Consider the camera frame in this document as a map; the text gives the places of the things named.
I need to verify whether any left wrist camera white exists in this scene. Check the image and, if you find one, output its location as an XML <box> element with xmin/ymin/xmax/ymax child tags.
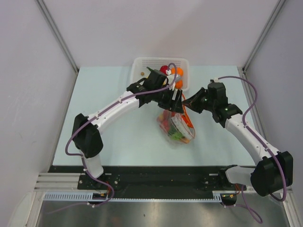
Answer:
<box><xmin>167</xmin><ymin>70</ymin><xmax>182</xmax><ymax>90</ymax></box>

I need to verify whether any white plastic basket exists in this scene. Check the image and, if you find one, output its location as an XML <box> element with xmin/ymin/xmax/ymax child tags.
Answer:
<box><xmin>131</xmin><ymin>56</ymin><xmax>190</xmax><ymax>92</ymax></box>

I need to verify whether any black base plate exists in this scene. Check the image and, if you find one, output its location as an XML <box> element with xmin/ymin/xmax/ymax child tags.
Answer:
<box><xmin>48</xmin><ymin>166</ymin><xmax>249</xmax><ymax>198</ymax></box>

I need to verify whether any red apple toy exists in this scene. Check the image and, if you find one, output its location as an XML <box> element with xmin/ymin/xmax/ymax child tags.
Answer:
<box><xmin>160</xmin><ymin>65</ymin><xmax>168</xmax><ymax>74</ymax></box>

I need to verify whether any clear zip top bag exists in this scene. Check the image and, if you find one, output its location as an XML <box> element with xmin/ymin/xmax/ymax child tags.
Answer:
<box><xmin>159</xmin><ymin>105</ymin><xmax>196</xmax><ymax>145</ymax></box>

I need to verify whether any small tangerine toy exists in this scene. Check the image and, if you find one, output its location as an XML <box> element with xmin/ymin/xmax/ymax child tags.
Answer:
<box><xmin>175</xmin><ymin>80</ymin><xmax>183</xmax><ymax>89</ymax></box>

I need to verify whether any red strawberry bunch toy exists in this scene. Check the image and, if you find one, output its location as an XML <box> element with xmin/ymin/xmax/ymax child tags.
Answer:
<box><xmin>156</xmin><ymin>110</ymin><xmax>175</xmax><ymax>132</ymax></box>

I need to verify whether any white slotted cable duct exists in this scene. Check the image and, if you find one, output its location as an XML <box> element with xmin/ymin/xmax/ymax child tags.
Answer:
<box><xmin>43</xmin><ymin>192</ymin><xmax>222</xmax><ymax>203</ymax></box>

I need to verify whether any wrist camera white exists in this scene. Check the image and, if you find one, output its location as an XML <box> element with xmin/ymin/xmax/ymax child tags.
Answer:
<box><xmin>167</xmin><ymin>70</ymin><xmax>182</xmax><ymax>90</ymax></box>
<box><xmin>210</xmin><ymin>78</ymin><xmax>219</xmax><ymax>83</ymax></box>

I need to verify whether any brown steak slice toy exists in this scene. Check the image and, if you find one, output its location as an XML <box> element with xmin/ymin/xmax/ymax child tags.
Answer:
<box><xmin>179</xmin><ymin>137</ymin><xmax>191</xmax><ymax>144</ymax></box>

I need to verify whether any aluminium frame rail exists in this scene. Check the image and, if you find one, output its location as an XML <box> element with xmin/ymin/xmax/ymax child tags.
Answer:
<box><xmin>34</xmin><ymin>173</ymin><xmax>80</xmax><ymax>192</ymax></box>

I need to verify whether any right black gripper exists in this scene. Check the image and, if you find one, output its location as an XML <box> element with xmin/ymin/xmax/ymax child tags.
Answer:
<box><xmin>182</xmin><ymin>87</ymin><xmax>215</xmax><ymax>114</ymax></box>

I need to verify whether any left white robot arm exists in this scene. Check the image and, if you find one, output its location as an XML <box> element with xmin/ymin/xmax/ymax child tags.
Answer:
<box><xmin>71</xmin><ymin>70</ymin><xmax>184</xmax><ymax>189</ymax></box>

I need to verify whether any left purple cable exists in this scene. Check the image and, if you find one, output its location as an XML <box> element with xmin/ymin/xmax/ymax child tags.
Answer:
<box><xmin>47</xmin><ymin>62</ymin><xmax>178</xmax><ymax>215</ymax></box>

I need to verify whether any purple cable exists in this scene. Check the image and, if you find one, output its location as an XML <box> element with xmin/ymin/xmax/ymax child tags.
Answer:
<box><xmin>213</xmin><ymin>75</ymin><xmax>288</xmax><ymax>224</ymax></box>
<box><xmin>47</xmin><ymin>62</ymin><xmax>178</xmax><ymax>215</ymax></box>

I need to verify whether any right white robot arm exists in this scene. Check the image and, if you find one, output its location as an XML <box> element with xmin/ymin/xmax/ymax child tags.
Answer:
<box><xmin>182</xmin><ymin>80</ymin><xmax>294</xmax><ymax>197</ymax></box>

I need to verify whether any orange fruit toy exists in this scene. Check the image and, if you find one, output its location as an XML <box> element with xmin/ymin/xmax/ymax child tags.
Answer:
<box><xmin>170</xmin><ymin>68</ymin><xmax>184</xmax><ymax>77</ymax></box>

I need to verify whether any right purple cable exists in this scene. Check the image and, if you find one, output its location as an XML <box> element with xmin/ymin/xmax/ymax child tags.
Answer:
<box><xmin>213</xmin><ymin>75</ymin><xmax>288</xmax><ymax>224</ymax></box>

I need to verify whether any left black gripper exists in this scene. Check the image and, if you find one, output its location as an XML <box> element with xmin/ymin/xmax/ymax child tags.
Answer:
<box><xmin>152</xmin><ymin>85</ymin><xmax>184</xmax><ymax>114</ymax></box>

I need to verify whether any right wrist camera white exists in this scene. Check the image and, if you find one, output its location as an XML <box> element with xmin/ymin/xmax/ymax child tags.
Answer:
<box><xmin>210</xmin><ymin>78</ymin><xmax>219</xmax><ymax>83</ymax></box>

